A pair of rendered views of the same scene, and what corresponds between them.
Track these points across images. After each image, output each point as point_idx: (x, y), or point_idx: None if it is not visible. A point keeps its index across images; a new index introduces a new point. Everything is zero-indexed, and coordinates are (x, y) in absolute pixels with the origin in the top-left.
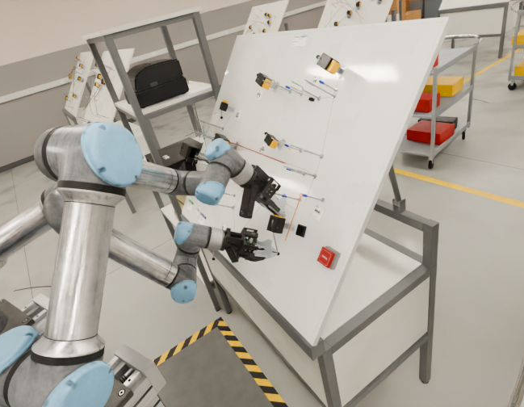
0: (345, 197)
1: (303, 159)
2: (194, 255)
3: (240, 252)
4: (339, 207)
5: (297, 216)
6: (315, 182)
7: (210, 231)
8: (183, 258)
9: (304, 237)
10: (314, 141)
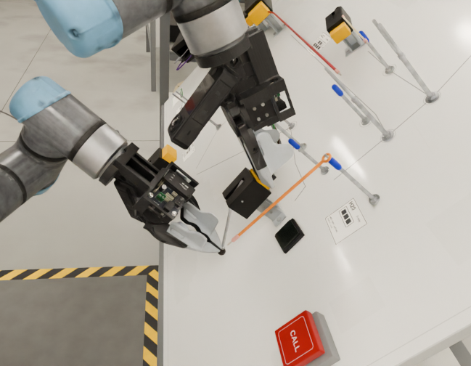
0: (440, 227)
1: (382, 89)
2: (45, 163)
3: (136, 208)
4: (406, 242)
5: (300, 200)
6: (381, 149)
7: (91, 130)
8: (15, 155)
9: (288, 253)
10: (433, 59)
